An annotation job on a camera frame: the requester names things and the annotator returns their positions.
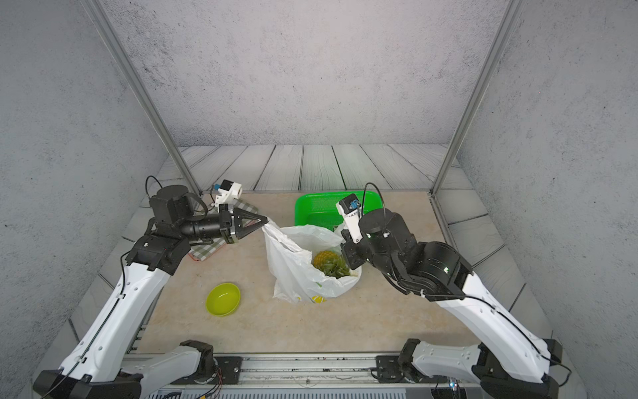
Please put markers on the lime green bowl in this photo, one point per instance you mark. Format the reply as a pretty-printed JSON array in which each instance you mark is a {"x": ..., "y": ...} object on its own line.
[{"x": 223, "y": 300}]

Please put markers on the right metal frame post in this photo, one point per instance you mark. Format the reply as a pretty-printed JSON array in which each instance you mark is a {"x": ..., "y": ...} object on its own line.
[{"x": 489, "y": 66}]

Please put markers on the green plastic basket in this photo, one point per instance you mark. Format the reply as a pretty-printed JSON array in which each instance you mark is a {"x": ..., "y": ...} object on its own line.
[{"x": 320, "y": 209}]

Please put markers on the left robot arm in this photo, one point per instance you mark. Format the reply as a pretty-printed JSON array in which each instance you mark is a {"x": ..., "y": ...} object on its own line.
[{"x": 94, "y": 368}]

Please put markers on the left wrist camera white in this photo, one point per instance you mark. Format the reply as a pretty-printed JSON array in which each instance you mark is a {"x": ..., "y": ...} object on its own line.
[{"x": 225, "y": 193}]

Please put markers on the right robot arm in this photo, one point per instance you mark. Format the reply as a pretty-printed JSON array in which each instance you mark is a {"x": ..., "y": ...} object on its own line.
[{"x": 509, "y": 362}]

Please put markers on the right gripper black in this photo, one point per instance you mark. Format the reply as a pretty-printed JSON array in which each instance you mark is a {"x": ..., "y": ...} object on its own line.
[{"x": 350, "y": 248}]

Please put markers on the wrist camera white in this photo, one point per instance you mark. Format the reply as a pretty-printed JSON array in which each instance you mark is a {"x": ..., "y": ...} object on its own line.
[
  {"x": 349, "y": 208},
  {"x": 225, "y": 193}
]

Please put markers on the green checkered cloth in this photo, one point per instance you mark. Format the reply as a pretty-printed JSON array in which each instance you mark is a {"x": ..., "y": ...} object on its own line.
[{"x": 201, "y": 252}]

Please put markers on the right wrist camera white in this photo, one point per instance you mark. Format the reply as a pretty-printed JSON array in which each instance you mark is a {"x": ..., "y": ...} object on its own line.
[{"x": 349, "y": 208}]

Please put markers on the pineapple front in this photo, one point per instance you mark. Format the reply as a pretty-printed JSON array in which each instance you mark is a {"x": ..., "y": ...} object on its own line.
[{"x": 331, "y": 264}]

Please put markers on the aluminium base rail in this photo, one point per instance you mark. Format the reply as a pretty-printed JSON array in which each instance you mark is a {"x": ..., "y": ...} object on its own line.
[{"x": 315, "y": 375}]

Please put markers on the white plastic bag lemon print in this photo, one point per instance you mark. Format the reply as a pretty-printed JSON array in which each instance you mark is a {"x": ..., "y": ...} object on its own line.
[{"x": 290, "y": 252}]

